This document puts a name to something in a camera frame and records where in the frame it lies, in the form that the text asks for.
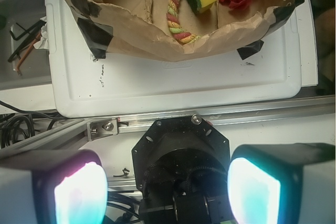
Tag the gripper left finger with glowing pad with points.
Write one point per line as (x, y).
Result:
(52, 186)

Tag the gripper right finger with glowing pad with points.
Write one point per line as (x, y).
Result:
(282, 183)

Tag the brown paper bag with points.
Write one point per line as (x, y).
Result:
(139, 27)

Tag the aluminium frame rail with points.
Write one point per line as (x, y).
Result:
(300, 120)

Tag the metal corner bracket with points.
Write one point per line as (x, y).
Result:
(101, 127)

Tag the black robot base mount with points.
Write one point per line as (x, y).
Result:
(180, 168)

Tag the orange handled tool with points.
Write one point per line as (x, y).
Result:
(27, 52)

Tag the multicolour twisted rope toy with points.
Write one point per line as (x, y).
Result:
(179, 33)

